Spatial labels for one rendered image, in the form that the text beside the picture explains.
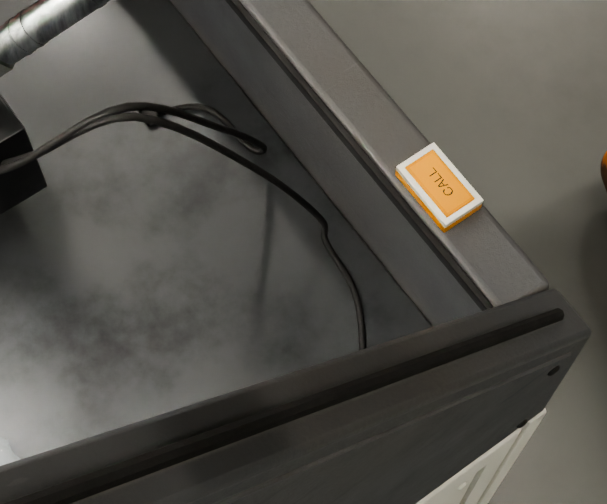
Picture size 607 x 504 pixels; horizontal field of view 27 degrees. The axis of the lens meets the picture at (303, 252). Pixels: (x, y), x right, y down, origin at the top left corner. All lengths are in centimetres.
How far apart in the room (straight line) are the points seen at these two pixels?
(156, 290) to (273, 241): 9
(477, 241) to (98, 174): 30
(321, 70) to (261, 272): 16
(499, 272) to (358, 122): 13
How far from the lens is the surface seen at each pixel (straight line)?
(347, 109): 81
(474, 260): 77
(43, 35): 60
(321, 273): 89
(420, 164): 78
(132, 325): 88
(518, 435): 94
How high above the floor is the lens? 165
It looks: 66 degrees down
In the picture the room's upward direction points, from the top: 1 degrees clockwise
